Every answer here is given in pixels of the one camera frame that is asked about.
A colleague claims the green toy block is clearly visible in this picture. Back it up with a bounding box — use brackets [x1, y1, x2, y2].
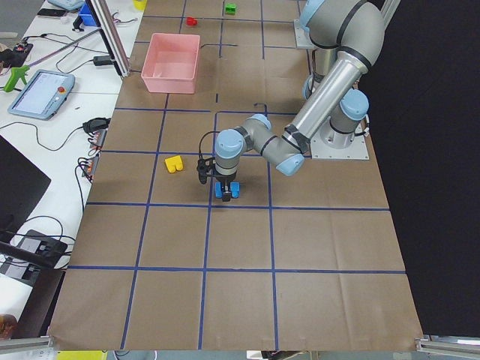
[224, 3, 237, 16]

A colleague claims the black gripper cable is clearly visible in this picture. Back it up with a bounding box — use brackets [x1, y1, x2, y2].
[196, 130, 221, 185]

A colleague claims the blue storage bin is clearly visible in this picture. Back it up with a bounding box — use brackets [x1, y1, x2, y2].
[79, 13, 96, 27]

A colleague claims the pink plastic box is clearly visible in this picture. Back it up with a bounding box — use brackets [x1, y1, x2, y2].
[141, 33, 200, 95]

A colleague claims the aluminium frame post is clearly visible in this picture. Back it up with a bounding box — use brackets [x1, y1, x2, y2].
[85, 0, 131, 78]

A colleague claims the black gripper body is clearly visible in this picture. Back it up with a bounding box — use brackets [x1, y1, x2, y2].
[217, 178, 236, 195]

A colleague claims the black power adapter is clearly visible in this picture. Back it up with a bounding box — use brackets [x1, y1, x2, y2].
[92, 55, 113, 67]

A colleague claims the blue toy block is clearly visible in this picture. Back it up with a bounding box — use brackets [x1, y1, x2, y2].
[214, 181, 240, 202]

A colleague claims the long reach grabber tool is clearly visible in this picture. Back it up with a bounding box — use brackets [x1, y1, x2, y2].
[1, 28, 101, 92]

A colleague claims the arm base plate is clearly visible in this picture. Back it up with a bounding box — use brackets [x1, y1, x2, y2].
[293, 19, 314, 50]
[310, 124, 370, 161]

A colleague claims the teach pendant tablet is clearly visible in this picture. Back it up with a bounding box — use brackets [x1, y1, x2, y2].
[7, 70, 76, 120]

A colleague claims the yellow toy block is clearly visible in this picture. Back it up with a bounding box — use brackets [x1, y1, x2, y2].
[164, 155, 184, 173]

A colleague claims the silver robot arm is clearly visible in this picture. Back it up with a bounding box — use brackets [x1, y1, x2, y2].
[299, 0, 323, 33]
[197, 1, 399, 202]

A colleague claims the red toy block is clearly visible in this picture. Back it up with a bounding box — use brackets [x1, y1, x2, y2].
[185, 16, 198, 26]

